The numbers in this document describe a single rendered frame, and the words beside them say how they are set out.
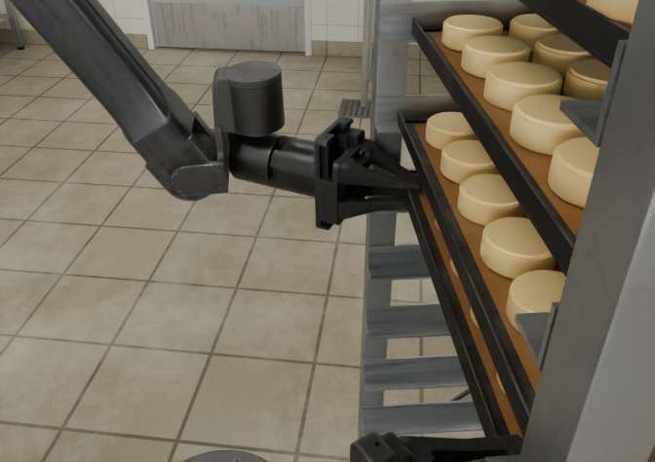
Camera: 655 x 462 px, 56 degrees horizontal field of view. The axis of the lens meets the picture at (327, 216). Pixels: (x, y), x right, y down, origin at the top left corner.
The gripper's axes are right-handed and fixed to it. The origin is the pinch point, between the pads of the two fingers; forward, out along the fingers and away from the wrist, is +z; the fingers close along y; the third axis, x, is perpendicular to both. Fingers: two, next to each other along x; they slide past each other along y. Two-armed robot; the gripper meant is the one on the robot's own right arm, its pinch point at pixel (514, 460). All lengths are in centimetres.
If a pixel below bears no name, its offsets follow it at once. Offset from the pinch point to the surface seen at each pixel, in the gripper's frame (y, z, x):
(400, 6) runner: -16.2, 16.7, -31.7
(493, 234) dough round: -7.1, 7.4, -9.8
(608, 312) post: -18.9, -7.1, 6.0
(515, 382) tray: -6.4, -0.9, -0.5
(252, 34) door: 88, 165, -352
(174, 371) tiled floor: 99, 12, -113
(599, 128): -23.2, -5.6, 3.5
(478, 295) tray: -6.4, 2.6, -6.4
